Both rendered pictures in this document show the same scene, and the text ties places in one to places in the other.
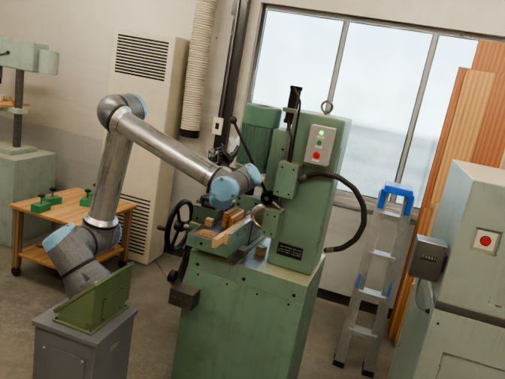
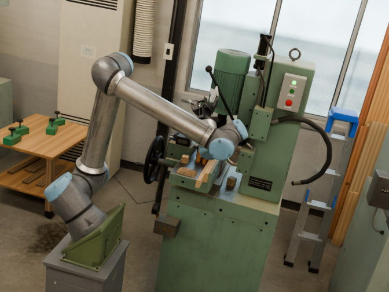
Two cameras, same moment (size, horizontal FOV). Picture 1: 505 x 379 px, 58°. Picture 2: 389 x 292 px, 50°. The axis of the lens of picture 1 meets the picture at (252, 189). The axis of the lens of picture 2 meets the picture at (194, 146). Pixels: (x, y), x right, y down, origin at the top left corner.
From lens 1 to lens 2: 0.39 m
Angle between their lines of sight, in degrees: 10
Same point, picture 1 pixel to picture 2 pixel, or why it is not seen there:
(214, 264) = (193, 197)
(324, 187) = (293, 129)
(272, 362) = (245, 276)
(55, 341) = (65, 277)
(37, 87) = not seen: outside the picture
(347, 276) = (288, 183)
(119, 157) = (109, 112)
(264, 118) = (237, 66)
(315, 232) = (283, 168)
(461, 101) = not seen: outside the picture
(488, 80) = not seen: outside the picture
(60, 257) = (63, 206)
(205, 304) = (185, 230)
